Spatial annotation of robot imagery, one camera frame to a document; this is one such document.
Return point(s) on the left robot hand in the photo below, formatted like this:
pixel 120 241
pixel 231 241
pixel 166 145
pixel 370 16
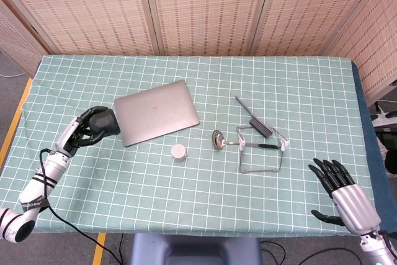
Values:
pixel 69 131

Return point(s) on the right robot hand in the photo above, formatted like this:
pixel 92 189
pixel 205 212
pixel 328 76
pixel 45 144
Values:
pixel 353 203

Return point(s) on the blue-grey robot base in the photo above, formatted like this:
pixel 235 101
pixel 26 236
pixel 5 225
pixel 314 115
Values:
pixel 195 249

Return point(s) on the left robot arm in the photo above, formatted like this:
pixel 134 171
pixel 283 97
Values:
pixel 34 190

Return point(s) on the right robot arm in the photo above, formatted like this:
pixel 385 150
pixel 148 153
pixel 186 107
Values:
pixel 378 248

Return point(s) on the black floor equipment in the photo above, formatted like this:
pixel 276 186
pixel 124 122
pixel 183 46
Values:
pixel 389 153

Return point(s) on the grey closed laptop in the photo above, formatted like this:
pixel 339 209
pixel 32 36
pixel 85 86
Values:
pixel 155 113

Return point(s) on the woven bamboo screen panel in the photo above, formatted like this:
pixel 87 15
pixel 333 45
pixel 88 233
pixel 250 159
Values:
pixel 15 38
pixel 207 7
pixel 372 44
pixel 83 7
pixel 310 7

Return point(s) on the small white jar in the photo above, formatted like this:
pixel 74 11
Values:
pixel 178 152

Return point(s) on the blue brush black bristles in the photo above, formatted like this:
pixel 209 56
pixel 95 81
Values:
pixel 260 127

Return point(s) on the green checked tablecloth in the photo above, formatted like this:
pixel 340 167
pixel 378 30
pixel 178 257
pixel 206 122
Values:
pixel 198 203

